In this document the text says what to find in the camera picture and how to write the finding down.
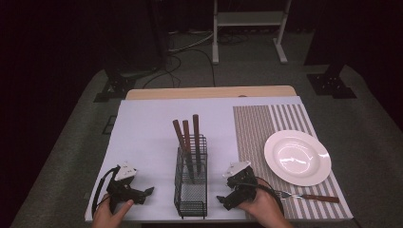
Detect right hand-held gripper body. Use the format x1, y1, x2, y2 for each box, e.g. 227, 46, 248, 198
221, 161, 260, 210

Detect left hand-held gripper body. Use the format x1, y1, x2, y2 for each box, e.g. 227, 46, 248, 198
106, 161, 147, 214

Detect person's left hand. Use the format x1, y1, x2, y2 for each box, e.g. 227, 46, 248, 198
91, 193, 135, 228

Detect person's right hand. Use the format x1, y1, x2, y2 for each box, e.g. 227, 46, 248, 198
237, 186, 286, 228

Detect striped placemat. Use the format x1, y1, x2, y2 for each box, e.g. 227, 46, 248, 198
232, 103, 355, 221

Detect white table cover sheet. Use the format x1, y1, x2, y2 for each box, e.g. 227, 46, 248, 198
84, 96, 305, 223

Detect white plate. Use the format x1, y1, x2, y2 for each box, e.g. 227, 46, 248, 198
263, 129, 333, 187

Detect brown wooden chopsticks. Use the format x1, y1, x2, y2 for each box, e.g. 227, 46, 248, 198
172, 119, 196, 185

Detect black stand with base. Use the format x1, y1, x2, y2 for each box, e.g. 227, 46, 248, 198
92, 0, 169, 104

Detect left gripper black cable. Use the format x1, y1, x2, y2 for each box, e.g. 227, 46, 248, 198
90, 166, 121, 220

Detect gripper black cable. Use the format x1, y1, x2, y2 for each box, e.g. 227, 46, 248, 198
90, 166, 121, 220
253, 176, 285, 217

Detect black wire cutlery holder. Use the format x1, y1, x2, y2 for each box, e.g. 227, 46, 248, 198
173, 134, 209, 220

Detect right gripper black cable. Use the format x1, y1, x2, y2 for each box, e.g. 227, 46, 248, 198
253, 176, 285, 217

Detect black floor socket frame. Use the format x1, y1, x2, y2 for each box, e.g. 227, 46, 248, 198
101, 115, 118, 136

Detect wooden-handled cutlery piece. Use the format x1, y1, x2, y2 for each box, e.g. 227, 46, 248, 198
182, 120, 196, 179

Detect wooden-handled fork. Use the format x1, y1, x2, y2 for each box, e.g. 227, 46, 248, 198
274, 189, 341, 204

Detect black floor cable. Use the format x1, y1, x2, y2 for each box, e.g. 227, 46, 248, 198
142, 47, 217, 89

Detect black stand base plate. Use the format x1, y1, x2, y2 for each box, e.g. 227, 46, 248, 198
305, 62, 358, 100

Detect white floor cable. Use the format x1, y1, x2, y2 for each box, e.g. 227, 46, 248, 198
167, 29, 217, 53

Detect white metal stand frame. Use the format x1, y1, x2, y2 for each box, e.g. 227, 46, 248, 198
211, 0, 293, 66

